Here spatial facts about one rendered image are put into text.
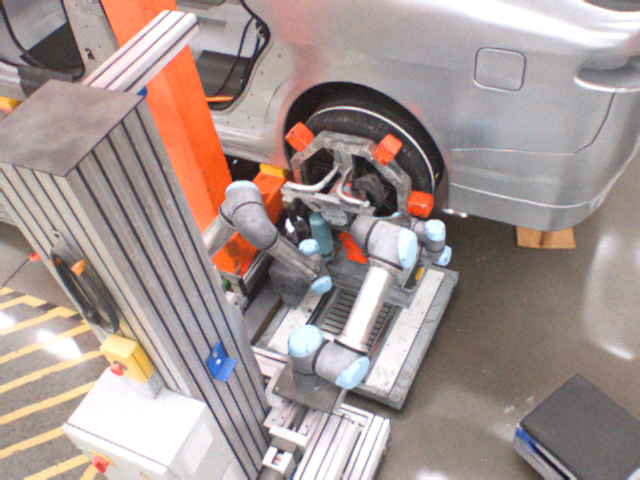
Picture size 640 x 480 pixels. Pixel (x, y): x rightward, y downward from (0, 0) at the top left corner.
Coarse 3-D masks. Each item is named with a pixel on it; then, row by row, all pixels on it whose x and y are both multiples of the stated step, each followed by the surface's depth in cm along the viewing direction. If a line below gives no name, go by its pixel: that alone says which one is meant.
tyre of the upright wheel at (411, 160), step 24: (336, 96) 269; (360, 96) 261; (384, 96) 260; (312, 120) 263; (336, 120) 254; (360, 120) 250; (384, 120) 251; (408, 120) 256; (408, 144) 251; (432, 144) 262; (408, 168) 255; (432, 168) 263; (432, 192) 268
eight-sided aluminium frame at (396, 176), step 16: (320, 144) 256; (336, 144) 252; (352, 144) 249; (368, 144) 248; (304, 160) 268; (368, 160) 250; (304, 176) 282; (400, 176) 254; (400, 192) 255; (320, 208) 289; (400, 208) 262
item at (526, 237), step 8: (520, 232) 353; (528, 232) 353; (536, 232) 352; (544, 232) 351; (552, 232) 351; (560, 232) 350; (568, 232) 350; (520, 240) 348; (528, 240) 348; (536, 240) 348; (544, 240) 347; (552, 240) 347; (560, 240) 346; (568, 240) 345
